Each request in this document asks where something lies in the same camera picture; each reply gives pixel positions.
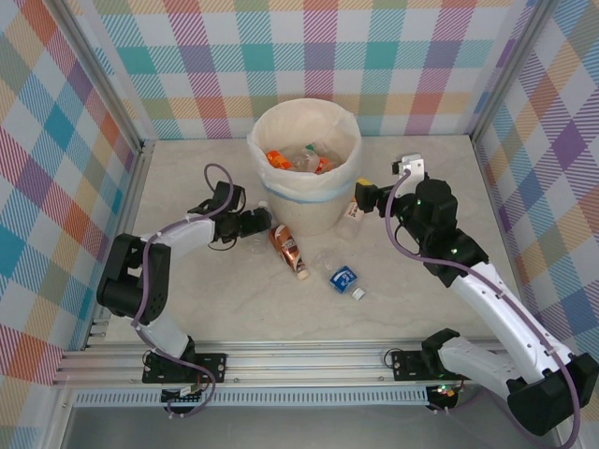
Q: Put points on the white plastic bin liner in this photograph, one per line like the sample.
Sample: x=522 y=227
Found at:
x=299 y=121

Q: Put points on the grey metal base panel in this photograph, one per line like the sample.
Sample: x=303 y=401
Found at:
x=281 y=430

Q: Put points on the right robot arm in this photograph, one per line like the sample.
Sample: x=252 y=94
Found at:
x=486 y=299

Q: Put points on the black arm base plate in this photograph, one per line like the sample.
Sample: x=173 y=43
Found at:
x=407 y=367
x=213 y=367

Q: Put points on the white orange label bottle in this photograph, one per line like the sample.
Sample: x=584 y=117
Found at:
x=352 y=220

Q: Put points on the aluminium mounting rail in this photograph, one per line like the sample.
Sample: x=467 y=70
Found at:
x=304 y=369

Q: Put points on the brown coffee drink bottle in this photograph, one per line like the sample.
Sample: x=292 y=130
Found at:
x=286 y=248

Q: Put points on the beige ribbed waste bin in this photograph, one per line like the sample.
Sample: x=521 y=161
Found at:
x=304 y=217

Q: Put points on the aluminium frame post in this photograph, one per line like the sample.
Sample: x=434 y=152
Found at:
x=93 y=70
x=510 y=70

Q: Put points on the small controller board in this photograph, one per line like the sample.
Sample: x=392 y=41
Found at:
x=182 y=397
x=444 y=390

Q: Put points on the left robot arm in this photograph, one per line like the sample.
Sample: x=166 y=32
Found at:
x=187 y=231

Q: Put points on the blue label bottle white cap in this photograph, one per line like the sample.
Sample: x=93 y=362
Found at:
x=342 y=279

